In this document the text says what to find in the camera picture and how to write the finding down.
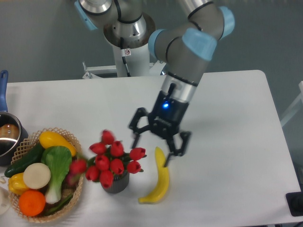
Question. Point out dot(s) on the black device at edge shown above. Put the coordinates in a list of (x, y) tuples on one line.
[(295, 203)]

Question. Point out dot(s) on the purple red sweet potato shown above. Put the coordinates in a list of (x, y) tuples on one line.
[(72, 179)]

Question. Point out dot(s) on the green chili pepper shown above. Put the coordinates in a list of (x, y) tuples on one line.
[(59, 206)]

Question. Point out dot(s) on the green bok choy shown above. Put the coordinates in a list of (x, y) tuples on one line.
[(58, 160)]

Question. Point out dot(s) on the white garlic clove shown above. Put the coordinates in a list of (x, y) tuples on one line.
[(2, 180)]

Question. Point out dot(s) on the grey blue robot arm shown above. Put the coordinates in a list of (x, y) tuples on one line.
[(185, 50)]

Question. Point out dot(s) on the yellow squash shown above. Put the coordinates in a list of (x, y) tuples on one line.
[(50, 139)]

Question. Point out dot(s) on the blue handled saucepan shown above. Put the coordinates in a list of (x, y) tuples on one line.
[(12, 133)]

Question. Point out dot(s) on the yellow bell pepper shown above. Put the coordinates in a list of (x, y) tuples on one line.
[(16, 184)]

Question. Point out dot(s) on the green cucumber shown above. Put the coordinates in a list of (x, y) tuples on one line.
[(34, 155)]

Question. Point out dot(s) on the dark grey ribbed vase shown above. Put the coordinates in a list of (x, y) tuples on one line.
[(119, 183)]

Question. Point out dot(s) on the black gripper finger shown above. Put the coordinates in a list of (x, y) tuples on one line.
[(133, 125), (173, 151)]

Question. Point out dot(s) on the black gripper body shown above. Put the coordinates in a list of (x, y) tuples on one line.
[(166, 116)]

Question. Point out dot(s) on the white frame at right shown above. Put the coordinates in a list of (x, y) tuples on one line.
[(293, 108)]

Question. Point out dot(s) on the yellow banana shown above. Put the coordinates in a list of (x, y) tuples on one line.
[(162, 186)]

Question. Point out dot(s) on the red tulip bouquet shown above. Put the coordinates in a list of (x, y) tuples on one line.
[(110, 159)]

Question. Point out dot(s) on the orange fruit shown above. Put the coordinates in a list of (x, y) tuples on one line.
[(31, 203)]

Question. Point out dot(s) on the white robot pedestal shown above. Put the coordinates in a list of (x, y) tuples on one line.
[(129, 42)]

